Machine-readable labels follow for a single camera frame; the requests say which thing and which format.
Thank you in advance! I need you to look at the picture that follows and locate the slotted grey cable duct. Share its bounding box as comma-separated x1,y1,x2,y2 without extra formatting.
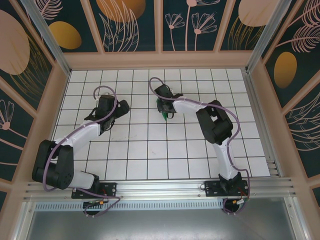
34,201,226,211

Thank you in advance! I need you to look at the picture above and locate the long aluminium mounting rail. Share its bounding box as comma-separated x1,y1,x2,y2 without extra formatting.
23,177,297,201

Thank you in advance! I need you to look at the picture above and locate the aluminium corner post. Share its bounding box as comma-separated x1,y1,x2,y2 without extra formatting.
246,0,292,73
21,0,71,76

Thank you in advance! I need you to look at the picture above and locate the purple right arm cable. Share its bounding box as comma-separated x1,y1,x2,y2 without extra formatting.
149,76,251,216

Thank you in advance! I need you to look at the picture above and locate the grey metal sheet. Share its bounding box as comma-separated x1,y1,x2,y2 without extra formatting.
22,197,308,240

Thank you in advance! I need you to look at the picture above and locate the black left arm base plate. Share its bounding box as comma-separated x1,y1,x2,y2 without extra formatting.
71,181,118,200

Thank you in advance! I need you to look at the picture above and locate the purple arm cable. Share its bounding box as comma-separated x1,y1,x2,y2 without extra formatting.
43,85,123,218
149,76,251,216

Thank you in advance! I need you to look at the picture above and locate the green square paper sheet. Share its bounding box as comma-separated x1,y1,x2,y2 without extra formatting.
156,97,171,122

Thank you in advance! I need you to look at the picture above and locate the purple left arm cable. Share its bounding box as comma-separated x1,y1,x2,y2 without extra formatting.
43,85,123,218

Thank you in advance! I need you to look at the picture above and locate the aluminium side rail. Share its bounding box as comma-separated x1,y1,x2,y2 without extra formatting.
241,67,283,178

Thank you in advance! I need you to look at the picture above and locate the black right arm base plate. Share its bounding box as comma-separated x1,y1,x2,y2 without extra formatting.
204,179,250,198

